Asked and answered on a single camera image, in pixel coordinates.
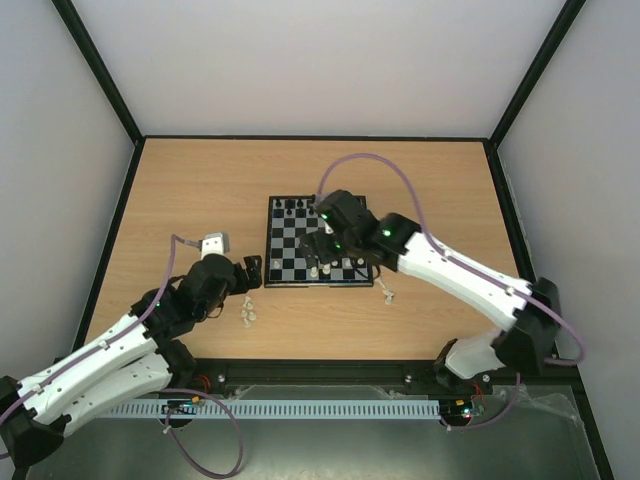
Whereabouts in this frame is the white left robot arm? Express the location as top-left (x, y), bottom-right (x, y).
top-left (1, 254), bottom-right (262, 468)

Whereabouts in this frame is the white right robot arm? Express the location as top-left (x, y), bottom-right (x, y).
top-left (300, 190), bottom-right (561, 392)

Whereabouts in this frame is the black chess pieces row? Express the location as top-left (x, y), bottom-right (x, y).
top-left (269, 196), bottom-right (316, 219)

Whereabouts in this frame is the black and silver chessboard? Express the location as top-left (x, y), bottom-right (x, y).
top-left (264, 195), bottom-right (378, 288)

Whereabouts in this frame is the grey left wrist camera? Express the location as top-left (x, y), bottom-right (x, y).
top-left (200, 232), bottom-right (230, 259)

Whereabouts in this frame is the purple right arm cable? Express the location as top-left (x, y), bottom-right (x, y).
top-left (314, 154), bottom-right (586, 431)

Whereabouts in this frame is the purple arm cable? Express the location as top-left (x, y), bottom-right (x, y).
top-left (314, 154), bottom-right (586, 431)
top-left (0, 234), bottom-right (246, 476)

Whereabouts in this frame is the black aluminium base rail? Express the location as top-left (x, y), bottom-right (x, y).
top-left (181, 358), bottom-right (585, 398)

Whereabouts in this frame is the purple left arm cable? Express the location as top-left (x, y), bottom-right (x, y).
top-left (0, 234), bottom-right (246, 476)

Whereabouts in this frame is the light blue slotted cable duct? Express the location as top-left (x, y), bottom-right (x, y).
top-left (104, 399), bottom-right (441, 420)

